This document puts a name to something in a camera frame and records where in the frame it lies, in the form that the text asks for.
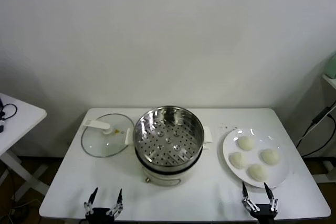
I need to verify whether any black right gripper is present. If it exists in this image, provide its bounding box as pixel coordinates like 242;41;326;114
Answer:
241;181;279;224

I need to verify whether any pale green appliance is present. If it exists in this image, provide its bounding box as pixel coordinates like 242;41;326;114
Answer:
323;52;336;79

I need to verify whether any black cable with plugs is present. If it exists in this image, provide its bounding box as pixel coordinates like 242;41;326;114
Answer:
0;97;18;133

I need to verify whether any white shelf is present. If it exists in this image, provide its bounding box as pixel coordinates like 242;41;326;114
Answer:
321;73;336;91

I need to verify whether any black power adapter with cable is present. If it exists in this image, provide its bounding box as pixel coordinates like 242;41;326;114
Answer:
296;105;336;158

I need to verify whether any white folding side table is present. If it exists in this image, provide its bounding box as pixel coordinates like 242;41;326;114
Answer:
0;92;50;204

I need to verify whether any white round plate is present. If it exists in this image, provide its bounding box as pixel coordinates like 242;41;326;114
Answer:
222;128;290;189

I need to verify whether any cream electric cooker base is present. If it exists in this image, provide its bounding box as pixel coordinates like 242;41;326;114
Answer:
124;126;213;187

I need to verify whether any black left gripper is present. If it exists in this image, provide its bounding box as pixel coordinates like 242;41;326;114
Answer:
83;187;124;224

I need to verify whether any glass lid white handle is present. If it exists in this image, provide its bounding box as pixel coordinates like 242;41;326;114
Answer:
80;113;135;158

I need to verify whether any white steamed baozi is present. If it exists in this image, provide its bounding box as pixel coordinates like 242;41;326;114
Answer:
228;152;249;169
248;164;269;183
259;148;281;166
237;136;256;153

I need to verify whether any white floor cable with plug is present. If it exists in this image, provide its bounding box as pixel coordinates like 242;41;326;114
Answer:
5;199;41;224

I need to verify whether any stainless steel steamer basket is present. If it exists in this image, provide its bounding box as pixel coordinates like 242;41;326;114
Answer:
133;105;205;167

